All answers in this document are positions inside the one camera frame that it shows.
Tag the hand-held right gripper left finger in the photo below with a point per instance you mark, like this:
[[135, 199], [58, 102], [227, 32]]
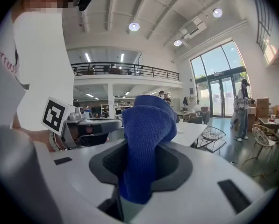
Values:
[[83, 176]]

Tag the blue cloth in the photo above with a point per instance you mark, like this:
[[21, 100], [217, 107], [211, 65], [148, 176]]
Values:
[[148, 136]]

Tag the person's left forearm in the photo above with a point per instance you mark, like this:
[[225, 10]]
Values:
[[35, 136]]

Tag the black mezzanine railing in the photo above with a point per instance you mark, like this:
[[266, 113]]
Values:
[[130, 70]]

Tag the ceiling air conditioner unit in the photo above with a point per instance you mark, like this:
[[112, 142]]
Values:
[[193, 28]]

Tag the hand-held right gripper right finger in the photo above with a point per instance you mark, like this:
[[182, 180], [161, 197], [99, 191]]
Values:
[[200, 195]]

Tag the person's white t-shirt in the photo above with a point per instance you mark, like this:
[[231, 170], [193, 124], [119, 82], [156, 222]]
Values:
[[41, 66]]

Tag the cardboard box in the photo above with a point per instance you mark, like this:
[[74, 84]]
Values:
[[262, 106]]

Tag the round ceiling lamp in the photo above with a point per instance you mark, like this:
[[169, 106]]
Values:
[[177, 42], [217, 12], [134, 26]]

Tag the wristwatch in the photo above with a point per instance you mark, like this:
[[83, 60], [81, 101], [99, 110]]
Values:
[[53, 141]]

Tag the glass entrance door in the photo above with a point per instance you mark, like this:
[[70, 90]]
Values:
[[219, 78]]

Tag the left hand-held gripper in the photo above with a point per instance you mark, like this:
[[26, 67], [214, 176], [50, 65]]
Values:
[[54, 114]]

